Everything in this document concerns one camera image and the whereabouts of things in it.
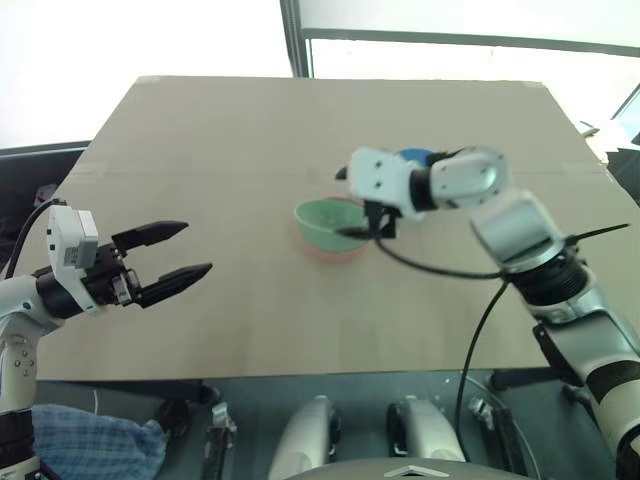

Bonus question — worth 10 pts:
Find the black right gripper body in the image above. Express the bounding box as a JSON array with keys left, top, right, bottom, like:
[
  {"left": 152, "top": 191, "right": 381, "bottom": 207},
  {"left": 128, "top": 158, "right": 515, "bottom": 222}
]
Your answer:
[{"left": 362, "top": 198, "right": 400, "bottom": 240}]

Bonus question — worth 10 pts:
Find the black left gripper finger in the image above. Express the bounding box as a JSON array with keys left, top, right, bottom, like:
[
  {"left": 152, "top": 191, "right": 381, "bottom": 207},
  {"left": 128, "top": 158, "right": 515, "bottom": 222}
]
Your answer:
[
  {"left": 110, "top": 219, "right": 190, "bottom": 253},
  {"left": 130, "top": 262, "right": 215, "bottom": 310}
]

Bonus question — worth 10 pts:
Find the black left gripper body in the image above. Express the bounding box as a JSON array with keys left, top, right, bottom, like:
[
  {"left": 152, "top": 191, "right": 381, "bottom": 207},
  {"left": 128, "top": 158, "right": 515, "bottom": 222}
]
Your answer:
[{"left": 82, "top": 239, "right": 146, "bottom": 309}]

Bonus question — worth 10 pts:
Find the green bowl with pink rim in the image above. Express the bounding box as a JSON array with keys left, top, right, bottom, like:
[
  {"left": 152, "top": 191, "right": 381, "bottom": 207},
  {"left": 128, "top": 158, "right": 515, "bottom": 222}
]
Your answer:
[{"left": 289, "top": 194, "right": 369, "bottom": 265}]

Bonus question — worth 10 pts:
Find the blue bowl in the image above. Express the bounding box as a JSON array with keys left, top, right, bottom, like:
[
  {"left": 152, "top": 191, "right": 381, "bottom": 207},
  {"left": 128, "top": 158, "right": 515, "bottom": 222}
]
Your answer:
[{"left": 394, "top": 146, "right": 437, "bottom": 166}]

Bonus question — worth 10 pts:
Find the dark furniture panel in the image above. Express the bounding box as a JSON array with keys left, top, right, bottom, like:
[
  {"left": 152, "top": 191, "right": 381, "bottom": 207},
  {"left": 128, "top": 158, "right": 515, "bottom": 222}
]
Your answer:
[{"left": 0, "top": 142, "right": 92, "bottom": 281}]

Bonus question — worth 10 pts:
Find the black caster wheel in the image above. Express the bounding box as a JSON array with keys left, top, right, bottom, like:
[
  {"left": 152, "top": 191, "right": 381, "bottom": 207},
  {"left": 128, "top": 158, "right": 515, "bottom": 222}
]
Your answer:
[{"left": 154, "top": 397, "right": 195, "bottom": 440}]

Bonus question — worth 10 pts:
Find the blue checkered cloth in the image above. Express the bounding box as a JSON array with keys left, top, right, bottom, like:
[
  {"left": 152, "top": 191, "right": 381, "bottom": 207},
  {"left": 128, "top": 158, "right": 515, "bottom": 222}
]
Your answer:
[{"left": 30, "top": 403, "right": 169, "bottom": 480}]

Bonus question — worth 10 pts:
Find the silver rounded robot shell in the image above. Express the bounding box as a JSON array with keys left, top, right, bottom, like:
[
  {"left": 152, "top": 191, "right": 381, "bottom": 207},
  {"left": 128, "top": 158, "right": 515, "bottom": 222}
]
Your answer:
[
  {"left": 387, "top": 394, "right": 469, "bottom": 464},
  {"left": 268, "top": 394, "right": 342, "bottom": 480}
]

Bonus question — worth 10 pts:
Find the black zip tie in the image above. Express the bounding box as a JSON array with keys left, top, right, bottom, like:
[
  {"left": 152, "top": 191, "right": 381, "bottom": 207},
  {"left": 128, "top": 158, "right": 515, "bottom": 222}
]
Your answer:
[{"left": 562, "top": 222, "right": 632, "bottom": 247}]

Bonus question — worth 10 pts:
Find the dark rounded robot torso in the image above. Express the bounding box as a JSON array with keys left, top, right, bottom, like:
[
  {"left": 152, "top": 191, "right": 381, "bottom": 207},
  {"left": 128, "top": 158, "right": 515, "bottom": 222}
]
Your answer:
[{"left": 298, "top": 457, "right": 507, "bottom": 480}]

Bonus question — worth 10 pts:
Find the dark desk clutter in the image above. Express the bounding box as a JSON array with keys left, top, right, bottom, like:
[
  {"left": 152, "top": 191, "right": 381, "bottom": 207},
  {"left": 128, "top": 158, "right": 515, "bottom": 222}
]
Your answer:
[{"left": 594, "top": 82, "right": 640, "bottom": 201}]

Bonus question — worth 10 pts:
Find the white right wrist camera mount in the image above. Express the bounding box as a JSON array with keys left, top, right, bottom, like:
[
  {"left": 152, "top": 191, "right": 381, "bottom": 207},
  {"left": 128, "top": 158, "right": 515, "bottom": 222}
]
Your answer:
[{"left": 347, "top": 146, "right": 426, "bottom": 224}]

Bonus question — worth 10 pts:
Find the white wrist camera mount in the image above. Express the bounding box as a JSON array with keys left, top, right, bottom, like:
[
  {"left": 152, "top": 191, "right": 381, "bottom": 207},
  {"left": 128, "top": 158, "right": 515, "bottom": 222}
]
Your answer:
[
  {"left": 347, "top": 146, "right": 426, "bottom": 224},
  {"left": 46, "top": 204, "right": 109, "bottom": 316}
]

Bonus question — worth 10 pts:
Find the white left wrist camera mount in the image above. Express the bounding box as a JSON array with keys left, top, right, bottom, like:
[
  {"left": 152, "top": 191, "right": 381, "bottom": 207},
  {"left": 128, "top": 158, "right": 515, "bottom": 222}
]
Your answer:
[{"left": 46, "top": 204, "right": 109, "bottom": 316}]

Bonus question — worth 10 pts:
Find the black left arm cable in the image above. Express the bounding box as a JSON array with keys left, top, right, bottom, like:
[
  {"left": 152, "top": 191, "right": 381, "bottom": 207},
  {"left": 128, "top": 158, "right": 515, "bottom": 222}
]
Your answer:
[{"left": 2, "top": 197, "right": 69, "bottom": 281}]

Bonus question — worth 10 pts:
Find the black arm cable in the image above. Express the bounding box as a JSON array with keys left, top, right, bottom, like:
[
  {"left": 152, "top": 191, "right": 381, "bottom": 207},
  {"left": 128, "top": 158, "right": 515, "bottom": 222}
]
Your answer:
[
  {"left": 372, "top": 234, "right": 511, "bottom": 464},
  {"left": 2, "top": 197, "right": 69, "bottom": 281}
]

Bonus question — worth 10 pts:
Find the grey window frame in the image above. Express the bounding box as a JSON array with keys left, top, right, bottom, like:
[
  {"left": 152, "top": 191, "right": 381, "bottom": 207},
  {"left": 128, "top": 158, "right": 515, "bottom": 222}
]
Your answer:
[{"left": 278, "top": 0, "right": 640, "bottom": 80}]

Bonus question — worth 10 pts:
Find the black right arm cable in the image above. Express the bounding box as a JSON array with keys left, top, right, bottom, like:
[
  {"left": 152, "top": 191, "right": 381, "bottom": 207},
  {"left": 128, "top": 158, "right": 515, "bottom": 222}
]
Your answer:
[{"left": 372, "top": 234, "right": 511, "bottom": 464}]

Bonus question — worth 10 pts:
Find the dark table frame bar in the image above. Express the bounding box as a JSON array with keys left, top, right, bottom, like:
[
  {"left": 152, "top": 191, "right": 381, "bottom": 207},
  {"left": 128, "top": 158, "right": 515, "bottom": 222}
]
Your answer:
[{"left": 487, "top": 368, "right": 569, "bottom": 395}]

